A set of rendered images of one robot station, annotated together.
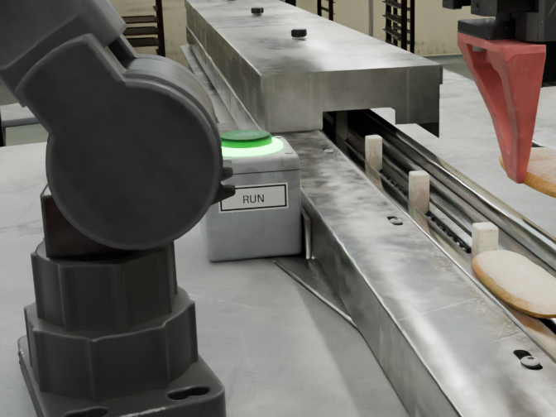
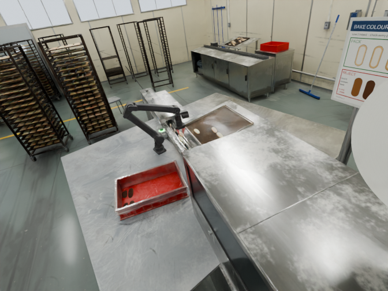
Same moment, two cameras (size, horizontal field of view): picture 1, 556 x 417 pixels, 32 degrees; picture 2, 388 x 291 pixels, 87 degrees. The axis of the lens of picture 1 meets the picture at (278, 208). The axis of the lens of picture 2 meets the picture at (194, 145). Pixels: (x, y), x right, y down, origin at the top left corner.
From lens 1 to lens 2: 144 cm
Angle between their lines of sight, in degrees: 20
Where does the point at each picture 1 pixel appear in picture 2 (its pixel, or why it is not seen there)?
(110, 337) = (160, 148)
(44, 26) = (153, 134)
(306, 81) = (163, 119)
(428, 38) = (174, 60)
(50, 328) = (156, 148)
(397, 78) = (171, 116)
